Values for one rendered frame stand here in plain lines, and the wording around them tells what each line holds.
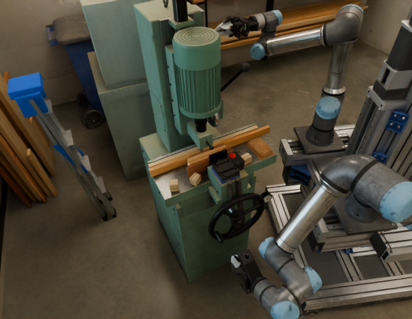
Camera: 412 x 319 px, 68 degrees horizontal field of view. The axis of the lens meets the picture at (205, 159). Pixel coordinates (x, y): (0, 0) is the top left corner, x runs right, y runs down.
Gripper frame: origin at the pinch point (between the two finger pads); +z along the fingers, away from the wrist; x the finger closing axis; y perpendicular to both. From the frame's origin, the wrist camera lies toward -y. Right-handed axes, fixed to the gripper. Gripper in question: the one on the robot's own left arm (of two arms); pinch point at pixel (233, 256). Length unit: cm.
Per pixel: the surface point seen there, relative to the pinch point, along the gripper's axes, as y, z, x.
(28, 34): -141, 249, -56
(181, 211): -12.2, 31.7, -8.8
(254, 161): -23.8, 26.7, 32.0
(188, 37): -84, 9, 8
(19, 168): -38, 147, -88
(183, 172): -28.7, 35.1, -1.8
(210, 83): -66, 9, 12
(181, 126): -49, 39, 5
